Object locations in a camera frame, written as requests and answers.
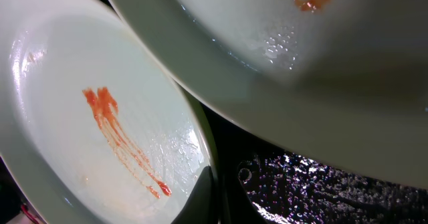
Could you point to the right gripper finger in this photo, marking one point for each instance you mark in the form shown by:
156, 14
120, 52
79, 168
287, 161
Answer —
200, 207

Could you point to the light blue plate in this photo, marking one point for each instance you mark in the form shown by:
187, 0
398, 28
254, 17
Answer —
92, 129
341, 81

